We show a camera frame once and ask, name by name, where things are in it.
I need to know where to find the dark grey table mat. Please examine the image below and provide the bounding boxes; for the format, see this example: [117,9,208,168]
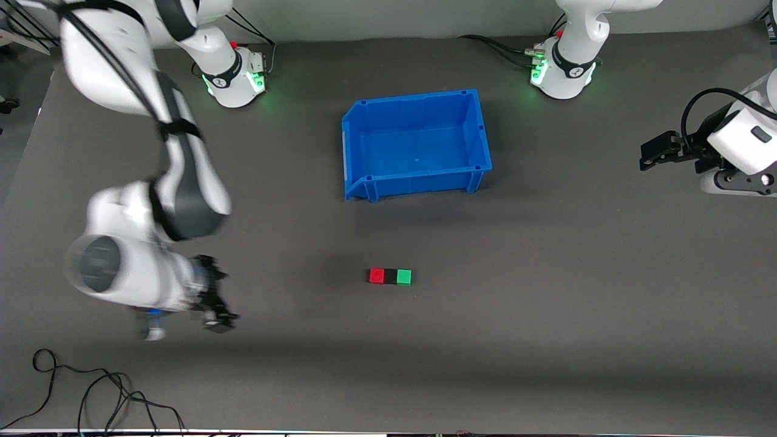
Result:
[0,21,777,433]

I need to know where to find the blue plastic storage bin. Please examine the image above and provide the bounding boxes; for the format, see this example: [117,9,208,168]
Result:
[341,89,493,203]

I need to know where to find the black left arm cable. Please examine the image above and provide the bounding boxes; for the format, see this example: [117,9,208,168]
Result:
[681,88,777,144]

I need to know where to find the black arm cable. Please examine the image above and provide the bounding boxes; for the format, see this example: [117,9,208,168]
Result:
[55,0,183,143]
[681,88,777,144]

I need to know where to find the loose thin black cable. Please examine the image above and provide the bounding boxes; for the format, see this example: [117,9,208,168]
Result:
[0,348,186,435]

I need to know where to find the black left arm base cables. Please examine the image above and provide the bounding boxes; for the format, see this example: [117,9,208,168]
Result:
[458,35,535,67]

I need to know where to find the black arm base cables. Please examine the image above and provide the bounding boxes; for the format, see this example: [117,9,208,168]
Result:
[458,35,535,67]
[229,9,277,76]

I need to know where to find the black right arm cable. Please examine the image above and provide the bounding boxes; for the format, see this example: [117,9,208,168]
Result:
[55,0,183,143]

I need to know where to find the black right arm base cables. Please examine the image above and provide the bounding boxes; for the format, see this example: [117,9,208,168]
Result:
[229,9,277,76]

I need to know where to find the aluminium frame rail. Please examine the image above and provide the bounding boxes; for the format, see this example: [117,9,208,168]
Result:
[15,5,61,49]

